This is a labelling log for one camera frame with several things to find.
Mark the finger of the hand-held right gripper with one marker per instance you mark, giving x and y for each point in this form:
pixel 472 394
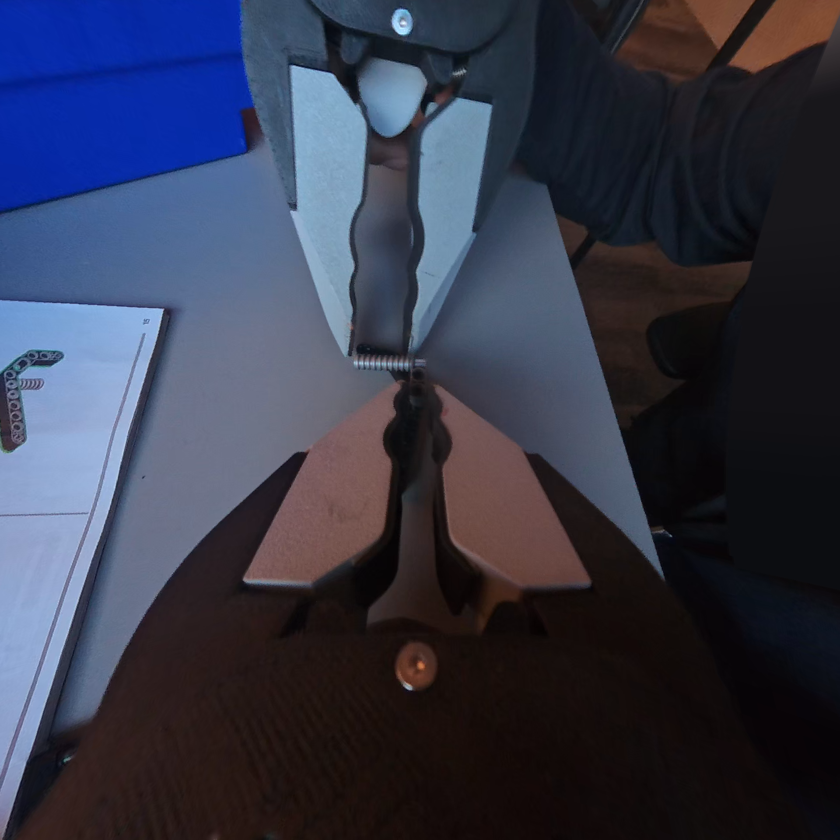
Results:
pixel 325 164
pixel 453 184

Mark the person's right forearm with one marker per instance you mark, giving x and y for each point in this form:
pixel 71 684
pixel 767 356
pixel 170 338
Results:
pixel 656 164

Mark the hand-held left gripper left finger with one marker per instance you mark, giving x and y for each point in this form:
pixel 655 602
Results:
pixel 308 518

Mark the grey lego spring piece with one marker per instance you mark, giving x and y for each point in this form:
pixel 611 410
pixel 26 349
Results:
pixel 380 363

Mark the lego instruction booklet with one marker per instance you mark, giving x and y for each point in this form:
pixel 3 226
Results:
pixel 65 472

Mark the blue box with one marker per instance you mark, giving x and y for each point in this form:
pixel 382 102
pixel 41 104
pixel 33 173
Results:
pixel 98 98

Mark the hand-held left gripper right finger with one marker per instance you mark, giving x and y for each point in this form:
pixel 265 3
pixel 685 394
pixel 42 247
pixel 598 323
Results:
pixel 512 518

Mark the person's legs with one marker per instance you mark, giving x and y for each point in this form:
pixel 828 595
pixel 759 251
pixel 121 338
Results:
pixel 695 590

